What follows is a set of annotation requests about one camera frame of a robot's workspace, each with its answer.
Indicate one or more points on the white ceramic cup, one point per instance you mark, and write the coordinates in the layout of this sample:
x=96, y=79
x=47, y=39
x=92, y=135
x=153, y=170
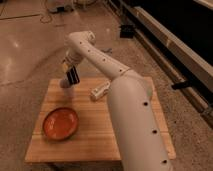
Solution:
x=66, y=88

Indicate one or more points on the wooden board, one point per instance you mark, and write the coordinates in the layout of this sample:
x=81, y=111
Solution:
x=95, y=139

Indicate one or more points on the white rectangular block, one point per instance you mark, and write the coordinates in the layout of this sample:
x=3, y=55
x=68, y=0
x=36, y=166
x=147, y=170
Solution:
x=99, y=91

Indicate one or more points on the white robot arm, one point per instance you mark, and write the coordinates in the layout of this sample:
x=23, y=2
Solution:
x=137, y=133

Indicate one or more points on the black box on floor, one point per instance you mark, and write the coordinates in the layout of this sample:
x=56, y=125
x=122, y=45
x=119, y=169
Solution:
x=127, y=31

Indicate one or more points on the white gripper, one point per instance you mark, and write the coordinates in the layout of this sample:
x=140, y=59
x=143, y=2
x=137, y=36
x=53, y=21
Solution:
x=71, y=60

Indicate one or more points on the orange plate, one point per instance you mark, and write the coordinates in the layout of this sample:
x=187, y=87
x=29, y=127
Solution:
x=60, y=124

